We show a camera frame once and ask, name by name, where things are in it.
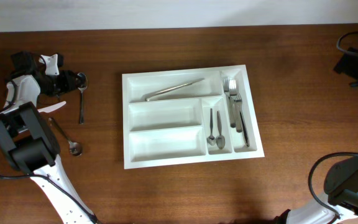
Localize steel fork dark handle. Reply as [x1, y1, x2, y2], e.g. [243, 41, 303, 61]
[235, 93, 250, 147]

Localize white plastic cutlery tray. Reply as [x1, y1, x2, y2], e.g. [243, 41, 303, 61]
[122, 65, 264, 169]

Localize left black cable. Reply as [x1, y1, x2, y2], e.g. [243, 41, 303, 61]
[0, 79, 101, 224]

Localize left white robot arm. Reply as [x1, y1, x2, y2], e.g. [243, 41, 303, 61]
[0, 51, 99, 223]

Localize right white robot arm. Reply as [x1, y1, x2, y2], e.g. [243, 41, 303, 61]
[273, 152, 358, 224]

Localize white plastic knife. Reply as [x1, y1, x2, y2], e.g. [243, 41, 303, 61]
[38, 101, 67, 113]

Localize large steel spoon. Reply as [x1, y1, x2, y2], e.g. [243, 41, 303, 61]
[78, 77, 88, 124]

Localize steel tongs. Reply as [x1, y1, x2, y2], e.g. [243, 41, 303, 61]
[142, 78, 204, 101]

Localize steel teaspoon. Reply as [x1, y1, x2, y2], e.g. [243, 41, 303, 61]
[216, 111, 226, 149]
[207, 108, 216, 146]

